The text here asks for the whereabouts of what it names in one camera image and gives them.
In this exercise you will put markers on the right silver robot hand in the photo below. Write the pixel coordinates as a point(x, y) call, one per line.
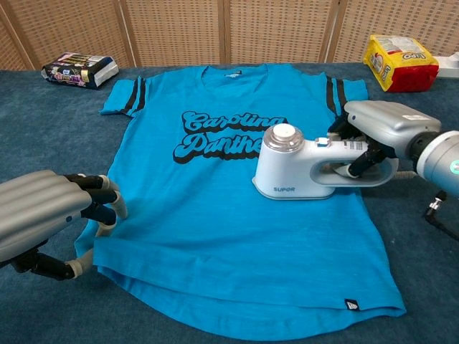
point(391, 122)

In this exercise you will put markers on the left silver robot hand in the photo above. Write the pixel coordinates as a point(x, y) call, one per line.
point(32, 208)

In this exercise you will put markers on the white handheld steamer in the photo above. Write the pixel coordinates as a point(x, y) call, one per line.
point(287, 168)

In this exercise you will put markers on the blue Carolina Panthers t-shirt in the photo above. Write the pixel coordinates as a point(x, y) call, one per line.
point(215, 243)

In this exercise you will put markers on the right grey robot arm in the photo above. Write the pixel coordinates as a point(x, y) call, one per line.
point(441, 157)

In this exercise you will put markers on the yellow red snack package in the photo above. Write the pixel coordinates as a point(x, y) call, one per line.
point(401, 68)

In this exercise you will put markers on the dark teal table carpet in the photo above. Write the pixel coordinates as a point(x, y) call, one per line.
point(43, 136)

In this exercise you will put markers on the white power strip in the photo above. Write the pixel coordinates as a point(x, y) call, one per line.
point(450, 66)

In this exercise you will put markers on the dark snack package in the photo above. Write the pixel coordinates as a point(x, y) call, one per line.
point(77, 71)

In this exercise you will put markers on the wicker folding screen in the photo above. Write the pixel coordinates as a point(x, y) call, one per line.
point(172, 28)

